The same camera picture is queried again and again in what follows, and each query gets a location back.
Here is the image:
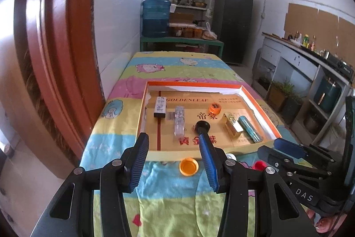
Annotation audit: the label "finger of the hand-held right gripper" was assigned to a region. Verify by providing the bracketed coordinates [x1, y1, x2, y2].
[273, 138, 344, 171]
[256, 145, 330, 187]

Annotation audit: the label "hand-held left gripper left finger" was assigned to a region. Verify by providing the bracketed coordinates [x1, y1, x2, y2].
[30, 132, 150, 237]

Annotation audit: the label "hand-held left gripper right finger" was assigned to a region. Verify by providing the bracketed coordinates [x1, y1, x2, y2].
[198, 133, 319, 237]

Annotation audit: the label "plain orange bottle cap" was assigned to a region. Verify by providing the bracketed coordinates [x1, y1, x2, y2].
[179, 158, 199, 176]

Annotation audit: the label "shallow cream cardboard box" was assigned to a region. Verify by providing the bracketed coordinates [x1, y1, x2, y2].
[136, 81, 286, 162]

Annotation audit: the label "black bottle cap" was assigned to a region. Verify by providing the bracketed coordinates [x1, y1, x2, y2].
[195, 120, 210, 134]

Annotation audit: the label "teal lighter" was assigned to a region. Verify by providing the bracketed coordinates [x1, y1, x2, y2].
[239, 116, 262, 143]

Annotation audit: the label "gold lighter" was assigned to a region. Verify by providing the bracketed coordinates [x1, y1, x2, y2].
[223, 112, 244, 138]

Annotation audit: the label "white cartoon lighter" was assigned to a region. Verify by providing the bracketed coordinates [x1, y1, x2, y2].
[153, 96, 167, 117]

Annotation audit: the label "person's right hand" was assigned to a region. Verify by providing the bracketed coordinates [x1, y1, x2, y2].
[306, 209, 344, 235]

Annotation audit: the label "steel cooking pot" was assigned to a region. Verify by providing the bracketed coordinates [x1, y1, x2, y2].
[303, 112, 322, 135]

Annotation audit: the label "dark planter with plant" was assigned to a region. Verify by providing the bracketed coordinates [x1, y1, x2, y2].
[281, 95, 303, 124]

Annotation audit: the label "brown planter with plant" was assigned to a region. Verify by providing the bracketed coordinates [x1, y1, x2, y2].
[268, 81, 290, 112]

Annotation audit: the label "colourful cartoon blanket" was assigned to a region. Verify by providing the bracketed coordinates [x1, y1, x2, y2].
[79, 51, 294, 237]

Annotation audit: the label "flattened brown carton sheet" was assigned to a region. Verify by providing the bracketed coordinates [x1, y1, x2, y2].
[143, 90, 271, 151]

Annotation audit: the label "teal air fryer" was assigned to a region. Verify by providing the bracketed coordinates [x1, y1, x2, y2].
[313, 76, 342, 112]

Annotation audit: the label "white kitchen counter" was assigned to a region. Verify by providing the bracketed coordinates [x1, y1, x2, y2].
[252, 33, 355, 143]

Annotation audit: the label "black gas stove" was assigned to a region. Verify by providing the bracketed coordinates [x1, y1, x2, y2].
[324, 55, 355, 79]

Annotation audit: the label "green metal table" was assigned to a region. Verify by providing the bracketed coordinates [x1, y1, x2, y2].
[140, 36, 225, 60]

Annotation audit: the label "clear plastic food bag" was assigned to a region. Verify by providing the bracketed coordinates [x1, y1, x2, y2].
[202, 23, 218, 40]

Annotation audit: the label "dark grey fridge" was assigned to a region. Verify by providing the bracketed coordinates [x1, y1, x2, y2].
[214, 0, 254, 65]

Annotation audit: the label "blue water jug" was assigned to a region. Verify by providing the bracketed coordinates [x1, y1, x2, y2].
[141, 0, 171, 38]

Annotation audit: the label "brown cardboard carton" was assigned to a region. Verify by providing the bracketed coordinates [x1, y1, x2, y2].
[169, 13, 195, 24]

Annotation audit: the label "cardboard wall sheets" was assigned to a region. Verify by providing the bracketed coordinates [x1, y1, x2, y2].
[284, 3, 355, 53]

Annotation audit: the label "red wooden door frame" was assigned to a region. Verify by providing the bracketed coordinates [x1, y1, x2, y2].
[14, 0, 106, 179]

